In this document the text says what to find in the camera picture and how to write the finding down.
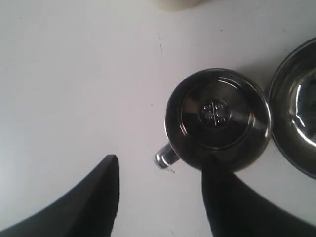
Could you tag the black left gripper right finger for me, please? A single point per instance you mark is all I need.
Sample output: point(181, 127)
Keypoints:
point(235, 210)

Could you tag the stainless steel bowl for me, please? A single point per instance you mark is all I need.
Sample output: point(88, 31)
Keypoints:
point(292, 99)

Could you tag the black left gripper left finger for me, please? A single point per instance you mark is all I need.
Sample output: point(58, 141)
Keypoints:
point(87, 210)

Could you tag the steel mug with handle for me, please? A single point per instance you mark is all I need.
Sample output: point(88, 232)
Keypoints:
point(215, 113)

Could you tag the cream bin with circle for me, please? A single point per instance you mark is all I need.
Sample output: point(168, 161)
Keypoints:
point(176, 5)

